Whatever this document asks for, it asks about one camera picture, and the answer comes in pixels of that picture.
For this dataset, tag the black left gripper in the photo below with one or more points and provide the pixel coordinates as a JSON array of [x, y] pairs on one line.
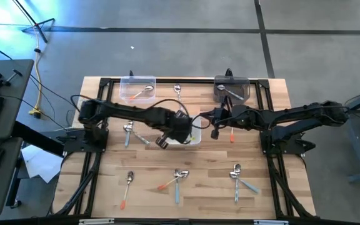
[[178, 125]]

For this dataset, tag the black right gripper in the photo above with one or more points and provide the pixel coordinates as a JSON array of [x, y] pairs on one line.
[[230, 117]]

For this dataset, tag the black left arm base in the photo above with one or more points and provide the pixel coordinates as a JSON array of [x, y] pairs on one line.
[[80, 145]]

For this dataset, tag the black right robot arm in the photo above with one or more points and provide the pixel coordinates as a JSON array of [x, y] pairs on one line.
[[292, 114]]

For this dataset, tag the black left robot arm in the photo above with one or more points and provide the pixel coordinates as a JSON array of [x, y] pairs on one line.
[[130, 112]]

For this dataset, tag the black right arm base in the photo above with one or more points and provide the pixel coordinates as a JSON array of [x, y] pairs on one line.
[[280, 147]]

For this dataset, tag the white plastic container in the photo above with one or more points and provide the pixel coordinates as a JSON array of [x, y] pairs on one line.
[[186, 144]]

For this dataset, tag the smoky dark plastic container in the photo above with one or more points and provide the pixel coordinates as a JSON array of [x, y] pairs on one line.
[[239, 82]]

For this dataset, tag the clear plastic container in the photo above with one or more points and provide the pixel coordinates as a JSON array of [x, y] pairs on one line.
[[137, 82]]

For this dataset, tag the black desk support beam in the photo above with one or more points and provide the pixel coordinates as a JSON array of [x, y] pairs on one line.
[[36, 137]]

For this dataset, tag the white paper sheet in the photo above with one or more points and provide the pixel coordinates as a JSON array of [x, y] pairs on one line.
[[39, 162]]

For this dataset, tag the dark grey desk panel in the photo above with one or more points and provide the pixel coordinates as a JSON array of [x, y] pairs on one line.
[[17, 125], [2, 193]]

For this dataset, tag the black tripod stand legs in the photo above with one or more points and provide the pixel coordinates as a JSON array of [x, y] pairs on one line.
[[35, 23]]

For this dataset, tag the black aluminium table frame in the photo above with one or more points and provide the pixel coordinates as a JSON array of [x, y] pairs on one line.
[[198, 80]]

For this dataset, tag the silver table edge bracket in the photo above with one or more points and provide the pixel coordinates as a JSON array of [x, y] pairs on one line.
[[270, 222], [95, 221]]

